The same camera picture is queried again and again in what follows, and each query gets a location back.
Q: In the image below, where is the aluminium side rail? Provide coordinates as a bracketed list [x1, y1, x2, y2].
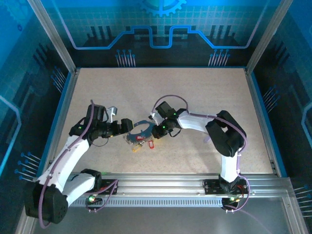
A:
[47, 69, 80, 166]
[244, 69, 281, 176]

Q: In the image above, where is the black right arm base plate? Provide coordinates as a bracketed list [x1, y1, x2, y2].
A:
[203, 179, 246, 195]

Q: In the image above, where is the aluminium frame post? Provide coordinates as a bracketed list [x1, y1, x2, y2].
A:
[246, 0, 293, 74]
[26, 0, 78, 74]

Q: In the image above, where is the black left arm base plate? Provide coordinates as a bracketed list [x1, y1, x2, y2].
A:
[96, 179, 119, 195]

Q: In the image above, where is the small green LED board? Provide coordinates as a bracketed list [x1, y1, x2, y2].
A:
[85, 194, 103, 206]
[222, 195, 244, 207]

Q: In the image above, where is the slotted grey cable duct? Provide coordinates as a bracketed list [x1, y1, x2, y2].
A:
[70, 198, 224, 208]

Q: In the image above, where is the long aluminium mounting rail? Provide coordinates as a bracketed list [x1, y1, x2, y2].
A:
[70, 172, 293, 195]

